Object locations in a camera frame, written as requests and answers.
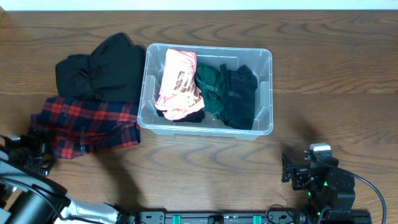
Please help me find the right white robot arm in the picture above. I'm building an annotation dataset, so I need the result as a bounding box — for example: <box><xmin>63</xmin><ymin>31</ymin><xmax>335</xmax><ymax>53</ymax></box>
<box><xmin>282</xmin><ymin>150</ymin><xmax>356</xmax><ymax>223</ymax></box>

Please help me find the red navy plaid shirt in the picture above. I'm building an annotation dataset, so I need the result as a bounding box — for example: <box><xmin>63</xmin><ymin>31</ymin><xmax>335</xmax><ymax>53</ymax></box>
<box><xmin>30</xmin><ymin>96</ymin><xmax>141</xmax><ymax>159</ymax></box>

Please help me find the clear plastic storage bin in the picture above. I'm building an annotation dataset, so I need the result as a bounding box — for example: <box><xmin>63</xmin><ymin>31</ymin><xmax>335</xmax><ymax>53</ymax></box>
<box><xmin>137</xmin><ymin>43</ymin><xmax>274</xmax><ymax>140</ymax></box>

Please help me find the navy garment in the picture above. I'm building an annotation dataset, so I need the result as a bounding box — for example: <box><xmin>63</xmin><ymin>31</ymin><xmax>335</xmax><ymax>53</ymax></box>
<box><xmin>220</xmin><ymin>64</ymin><xmax>257</xmax><ymax>130</ymax></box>

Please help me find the large black garment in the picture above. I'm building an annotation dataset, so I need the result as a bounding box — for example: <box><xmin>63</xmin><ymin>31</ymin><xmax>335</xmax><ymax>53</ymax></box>
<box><xmin>55</xmin><ymin>33</ymin><xmax>146</xmax><ymax>103</ymax></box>

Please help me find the dark green garment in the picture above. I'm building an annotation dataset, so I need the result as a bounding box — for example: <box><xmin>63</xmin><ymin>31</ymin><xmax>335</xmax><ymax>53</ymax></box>
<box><xmin>195</xmin><ymin>62</ymin><xmax>227</xmax><ymax>119</ymax></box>

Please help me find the black taped garment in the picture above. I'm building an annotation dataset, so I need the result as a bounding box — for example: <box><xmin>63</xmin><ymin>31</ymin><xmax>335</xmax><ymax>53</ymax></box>
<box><xmin>174</xmin><ymin>110</ymin><xmax>205</xmax><ymax>123</ymax></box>

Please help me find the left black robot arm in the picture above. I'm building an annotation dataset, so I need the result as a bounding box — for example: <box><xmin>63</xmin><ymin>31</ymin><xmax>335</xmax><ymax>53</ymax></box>
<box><xmin>1</xmin><ymin>129</ymin><xmax>137</xmax><ymax>224</ymax></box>

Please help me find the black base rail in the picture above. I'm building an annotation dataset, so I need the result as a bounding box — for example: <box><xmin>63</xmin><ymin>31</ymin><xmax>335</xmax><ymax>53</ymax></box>
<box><xmin>136</xmin><ymin>210</ymin><xmax>373</xmax><ymax>224</ymax></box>

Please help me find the coral pink printed shirt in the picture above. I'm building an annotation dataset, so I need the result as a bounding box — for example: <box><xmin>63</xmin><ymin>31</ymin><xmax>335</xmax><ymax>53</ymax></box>
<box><xmin>155</xmin><ymin>49</ymin><xmax>205</xmax><ymax>121</ymax></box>

